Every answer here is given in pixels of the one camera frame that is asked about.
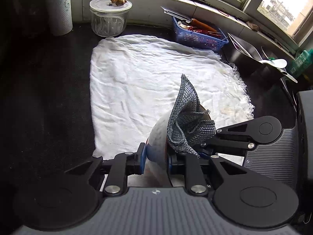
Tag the white ceramic bowl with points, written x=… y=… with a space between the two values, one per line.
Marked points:
x=158 y=139

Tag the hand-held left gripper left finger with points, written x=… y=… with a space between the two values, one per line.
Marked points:
x=142 y=158

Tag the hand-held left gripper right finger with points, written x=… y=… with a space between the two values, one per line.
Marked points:
x=172 y=165

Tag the blue plastic basket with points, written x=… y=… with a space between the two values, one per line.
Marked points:
x=198 y=41

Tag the garlic bulb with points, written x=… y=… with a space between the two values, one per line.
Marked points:
x=183 y=25

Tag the white fringed cloth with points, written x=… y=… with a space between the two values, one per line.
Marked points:
x=137 y=78

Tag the steel rectangular container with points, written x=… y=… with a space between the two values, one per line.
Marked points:
x=244 y=53

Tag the glass jar with lid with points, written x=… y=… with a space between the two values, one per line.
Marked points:
x=110 y=20

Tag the paper towel roll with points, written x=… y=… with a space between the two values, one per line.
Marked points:
x=60 y=9

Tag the red rubber band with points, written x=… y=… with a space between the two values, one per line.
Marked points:
x=223 y=13

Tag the white rice paddle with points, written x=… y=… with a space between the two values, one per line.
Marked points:
x=277 y=63

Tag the grey mesh dishcloth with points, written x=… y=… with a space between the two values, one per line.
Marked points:
x=188 y=102

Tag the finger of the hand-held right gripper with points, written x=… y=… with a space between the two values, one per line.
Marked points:
x=234 y=143

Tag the small green clip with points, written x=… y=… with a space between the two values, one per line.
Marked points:
x=271 y=59

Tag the dried red chillies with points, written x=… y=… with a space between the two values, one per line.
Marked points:
x=205 y=31

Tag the green plastic bottle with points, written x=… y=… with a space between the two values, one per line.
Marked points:
x=302 y=63

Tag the ginger piece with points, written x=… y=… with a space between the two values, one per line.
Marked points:
x=119 y=1

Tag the steel sink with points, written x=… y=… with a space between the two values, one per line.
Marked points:
x=289 y=90

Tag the brown scrap on sill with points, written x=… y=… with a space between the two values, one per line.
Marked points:
x=252 y=26

